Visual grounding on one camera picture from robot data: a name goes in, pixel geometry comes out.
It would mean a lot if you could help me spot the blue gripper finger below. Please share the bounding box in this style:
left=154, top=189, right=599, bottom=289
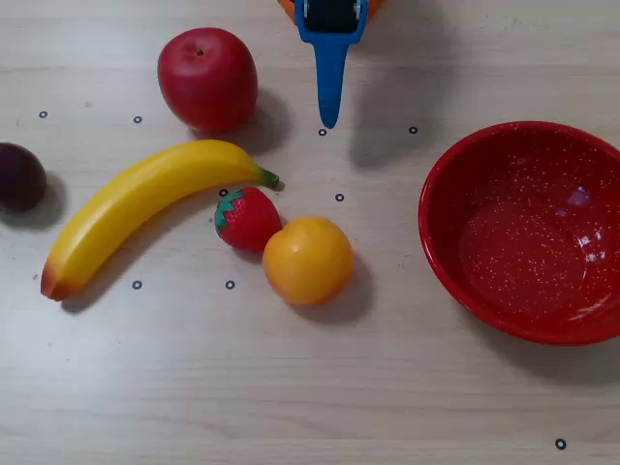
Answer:
left=313, top=43, right=351, bottom=130

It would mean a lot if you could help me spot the blue gripper body with motor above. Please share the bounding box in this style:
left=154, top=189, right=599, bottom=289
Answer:
left=294, top=0, right=370, bottom=47

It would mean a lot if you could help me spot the dark purple plum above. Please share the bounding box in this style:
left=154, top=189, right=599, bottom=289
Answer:
left=0, top=141, right=48, bottom=215

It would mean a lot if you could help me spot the orange robot base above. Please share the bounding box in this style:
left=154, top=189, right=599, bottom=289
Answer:
left=278, top=0, right=387, bottom=23

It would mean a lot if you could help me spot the red speckled bowl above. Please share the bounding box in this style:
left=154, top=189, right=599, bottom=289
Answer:
left=418, top=120, right=620, bottom=347

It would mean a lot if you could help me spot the red apple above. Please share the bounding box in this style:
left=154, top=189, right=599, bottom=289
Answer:
left=156, top=26, right=260, bottom=136

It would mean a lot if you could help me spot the red strawberry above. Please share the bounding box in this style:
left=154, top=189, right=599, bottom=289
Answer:
left=214, top=186, right=283, bottom=254

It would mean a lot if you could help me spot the orange yellow peach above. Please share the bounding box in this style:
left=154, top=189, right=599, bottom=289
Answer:
left=262, top=215, right=356, bottom=307

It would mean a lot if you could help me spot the yellow banana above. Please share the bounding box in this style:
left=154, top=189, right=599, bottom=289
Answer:
left=40, top=139, right=281, bottom=302

